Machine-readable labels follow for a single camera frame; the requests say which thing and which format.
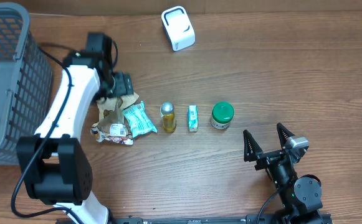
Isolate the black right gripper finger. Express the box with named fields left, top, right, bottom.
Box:
left=277, top=123, right=294, bottom=149
left=243, top=129, right=263, bottom=162

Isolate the teal white large packet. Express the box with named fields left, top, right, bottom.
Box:
left=123, top=101, right=157, bottom=138

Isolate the brown snack package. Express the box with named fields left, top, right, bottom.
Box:
left=90, top=93, right=139, bottom=146

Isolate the green lid white jar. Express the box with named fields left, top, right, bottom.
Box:
left=210, top=101, right=234, bottom=129

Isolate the yellow bottle with silver cap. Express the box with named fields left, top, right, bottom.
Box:
left=160, top=102, right=176, bottom=133

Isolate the teal white small packet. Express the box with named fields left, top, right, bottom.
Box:
left=188, top=105, right=198, bottom=132

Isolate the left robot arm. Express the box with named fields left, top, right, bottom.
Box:
left=11, top=32, right=133, bottom=223

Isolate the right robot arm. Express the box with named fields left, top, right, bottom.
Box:
left=243, top=123, right=330, bottom=223

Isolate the white barcode scanner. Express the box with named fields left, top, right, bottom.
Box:
left=161, top=6, right=196, bottom=52

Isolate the grey plastic shopping basket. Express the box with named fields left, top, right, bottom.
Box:
left=0, top=2, right=53, bottom=166

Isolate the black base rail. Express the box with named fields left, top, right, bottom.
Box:
left=55, top=213, right=333, bottom=224

